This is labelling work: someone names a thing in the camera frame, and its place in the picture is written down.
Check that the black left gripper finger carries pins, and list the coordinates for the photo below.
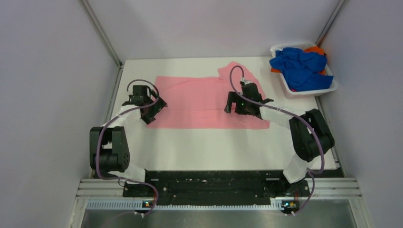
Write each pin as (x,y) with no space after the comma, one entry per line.
(159,104)
(148,117)

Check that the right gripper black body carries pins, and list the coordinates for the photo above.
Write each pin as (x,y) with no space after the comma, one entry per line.
(242,106)

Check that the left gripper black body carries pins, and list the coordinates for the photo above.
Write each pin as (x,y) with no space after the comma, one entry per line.
(148,100)

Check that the pink t shirt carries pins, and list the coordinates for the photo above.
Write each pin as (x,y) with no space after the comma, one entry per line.
(199,103)

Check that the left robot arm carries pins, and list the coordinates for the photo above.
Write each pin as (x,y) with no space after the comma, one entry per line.
(109,150)

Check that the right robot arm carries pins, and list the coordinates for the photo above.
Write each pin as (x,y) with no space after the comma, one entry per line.
(302,135)

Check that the blue t shirt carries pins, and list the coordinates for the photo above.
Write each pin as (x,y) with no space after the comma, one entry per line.
(298,82)

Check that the orange t shirt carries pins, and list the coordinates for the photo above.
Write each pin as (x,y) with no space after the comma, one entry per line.
(292,59)

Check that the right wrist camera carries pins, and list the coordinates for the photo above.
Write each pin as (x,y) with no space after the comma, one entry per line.
(244,81)

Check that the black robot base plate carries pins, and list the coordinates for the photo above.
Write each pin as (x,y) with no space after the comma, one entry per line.
(223,188)

